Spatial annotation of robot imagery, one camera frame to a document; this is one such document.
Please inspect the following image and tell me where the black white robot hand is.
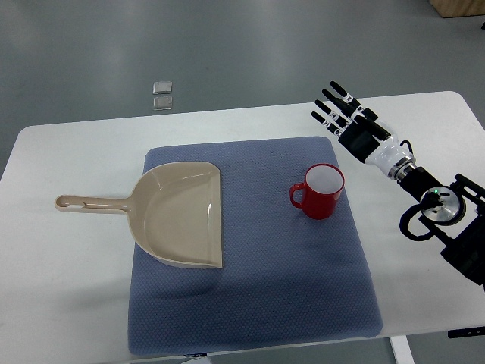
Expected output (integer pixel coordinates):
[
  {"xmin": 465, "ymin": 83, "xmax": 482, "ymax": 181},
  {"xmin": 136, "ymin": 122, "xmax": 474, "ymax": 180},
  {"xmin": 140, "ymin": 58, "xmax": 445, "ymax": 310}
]
[{"xmin": 311, "ymin": 80, "xmax": 417, "ymax": 181}]

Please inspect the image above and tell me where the red mug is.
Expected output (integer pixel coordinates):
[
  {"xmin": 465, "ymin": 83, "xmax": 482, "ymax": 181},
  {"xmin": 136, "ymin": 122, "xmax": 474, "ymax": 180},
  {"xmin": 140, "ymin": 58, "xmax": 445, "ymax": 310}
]
[{"xmin": 289, "ymin": 163, "xmax": 345, "ymax": 220}]

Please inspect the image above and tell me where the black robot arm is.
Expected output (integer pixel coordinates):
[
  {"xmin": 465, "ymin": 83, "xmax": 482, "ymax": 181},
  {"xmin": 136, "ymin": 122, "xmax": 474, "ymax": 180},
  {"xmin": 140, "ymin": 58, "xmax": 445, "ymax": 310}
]
[{"xmin": 390, "ymin": 154, "xmax": 484, "ymax": 287}]

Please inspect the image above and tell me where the beige plastic dustpan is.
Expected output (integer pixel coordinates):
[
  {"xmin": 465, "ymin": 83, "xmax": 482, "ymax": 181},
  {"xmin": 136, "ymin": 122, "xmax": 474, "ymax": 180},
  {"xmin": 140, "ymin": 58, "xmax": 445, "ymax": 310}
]
[{"xmin": 55, "ymin": 162, "xmax": 224, "ymax": 268}]

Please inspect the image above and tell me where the wooden box corner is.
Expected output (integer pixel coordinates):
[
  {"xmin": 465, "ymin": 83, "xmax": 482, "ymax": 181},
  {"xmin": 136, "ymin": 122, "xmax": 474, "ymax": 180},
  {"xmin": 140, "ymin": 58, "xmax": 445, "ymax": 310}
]
[{"xmin": 429, "ymin": 0, "xmax": 484, "ymax": 18}]

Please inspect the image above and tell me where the lower metal floor plate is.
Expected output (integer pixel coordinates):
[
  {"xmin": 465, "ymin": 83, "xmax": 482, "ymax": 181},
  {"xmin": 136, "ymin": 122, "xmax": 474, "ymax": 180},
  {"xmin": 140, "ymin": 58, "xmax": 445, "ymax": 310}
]
[{"xmin": 152, "ymin": 96, "xmax": 173, "ymax": 111}]

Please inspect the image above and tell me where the metal floor plate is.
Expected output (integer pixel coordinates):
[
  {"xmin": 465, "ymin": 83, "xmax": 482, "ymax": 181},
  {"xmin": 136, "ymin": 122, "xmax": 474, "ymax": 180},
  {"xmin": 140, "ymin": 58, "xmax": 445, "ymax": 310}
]
[
  {"xmin": 152, "ymin": 96, "xmax": 173, "ymax": 111},
  {"xmin": 152, "ymin": 80, "xmax": 173, "ymax": 95}
]

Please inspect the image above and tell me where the upper metal floor plate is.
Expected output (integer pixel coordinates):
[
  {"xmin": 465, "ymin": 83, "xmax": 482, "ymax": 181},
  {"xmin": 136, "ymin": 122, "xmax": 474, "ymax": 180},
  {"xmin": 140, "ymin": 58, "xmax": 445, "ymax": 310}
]
[{"xmin": 152, "ymin": 80, "xmax": 173, "ymax": 95}]

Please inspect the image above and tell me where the white table leg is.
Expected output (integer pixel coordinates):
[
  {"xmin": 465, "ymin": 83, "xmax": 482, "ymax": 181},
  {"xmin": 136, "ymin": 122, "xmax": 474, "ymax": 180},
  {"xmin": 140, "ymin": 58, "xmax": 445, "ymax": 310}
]
[{"xmin": 390, "ymin": 335, "xmax": 415, "ymax": 364}]

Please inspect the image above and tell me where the black table control panel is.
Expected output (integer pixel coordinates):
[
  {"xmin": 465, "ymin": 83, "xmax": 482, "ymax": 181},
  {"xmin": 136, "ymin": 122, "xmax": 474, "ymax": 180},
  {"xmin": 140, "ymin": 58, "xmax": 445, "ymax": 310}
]
[{"xmin": 447, "ymin": 326, "xmax": 485, "ymax": 339}]

